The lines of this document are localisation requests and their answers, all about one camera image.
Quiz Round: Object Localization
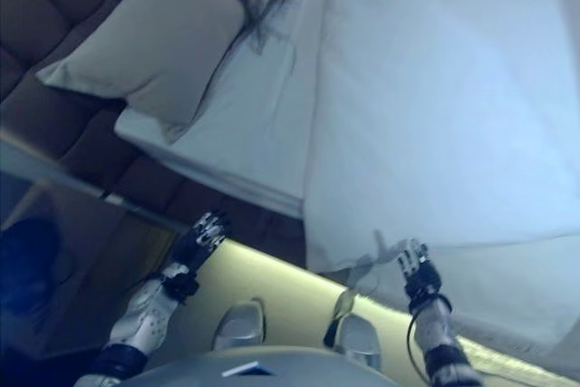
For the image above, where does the wooden nightstand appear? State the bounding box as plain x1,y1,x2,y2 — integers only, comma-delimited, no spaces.
0,131,191,361

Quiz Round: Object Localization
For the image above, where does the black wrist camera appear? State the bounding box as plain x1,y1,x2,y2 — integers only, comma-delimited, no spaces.
160,271,200,305
405,294,452,315

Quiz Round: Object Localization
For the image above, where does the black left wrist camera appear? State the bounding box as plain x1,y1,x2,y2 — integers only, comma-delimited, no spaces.
160,271,200,305

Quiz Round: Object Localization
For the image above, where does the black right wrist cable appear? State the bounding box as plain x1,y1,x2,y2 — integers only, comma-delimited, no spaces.
406,309,431,382

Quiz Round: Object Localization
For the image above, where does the beige pillow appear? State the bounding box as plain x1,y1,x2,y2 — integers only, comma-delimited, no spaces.
34,0,248,146

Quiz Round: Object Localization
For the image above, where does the white fitted sheet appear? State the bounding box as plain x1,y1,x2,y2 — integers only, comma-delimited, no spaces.
112,0,327,220

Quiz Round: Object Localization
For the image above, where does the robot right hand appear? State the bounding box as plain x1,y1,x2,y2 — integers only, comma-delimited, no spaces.
396,237,443,302

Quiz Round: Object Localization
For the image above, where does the robot right leg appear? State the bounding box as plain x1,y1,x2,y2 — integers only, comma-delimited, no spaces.
337,314,382,361

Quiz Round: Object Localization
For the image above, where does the small blue white card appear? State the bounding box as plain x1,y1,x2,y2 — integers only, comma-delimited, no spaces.
221,361,276,379

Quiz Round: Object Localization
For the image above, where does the smooth white duvet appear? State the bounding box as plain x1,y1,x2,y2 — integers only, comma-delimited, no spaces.
301,0,580,277

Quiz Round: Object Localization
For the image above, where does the grey robot torso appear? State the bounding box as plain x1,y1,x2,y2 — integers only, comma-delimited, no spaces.
130,345,436,387

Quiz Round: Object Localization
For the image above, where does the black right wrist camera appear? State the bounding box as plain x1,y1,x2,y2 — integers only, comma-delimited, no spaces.
405,294,452,315

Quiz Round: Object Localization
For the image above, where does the brown tufted headboard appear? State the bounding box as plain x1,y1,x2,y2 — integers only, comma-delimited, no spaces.
0,0,309,261

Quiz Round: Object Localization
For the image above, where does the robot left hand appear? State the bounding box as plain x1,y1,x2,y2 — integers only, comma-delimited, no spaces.
174,209,232,277

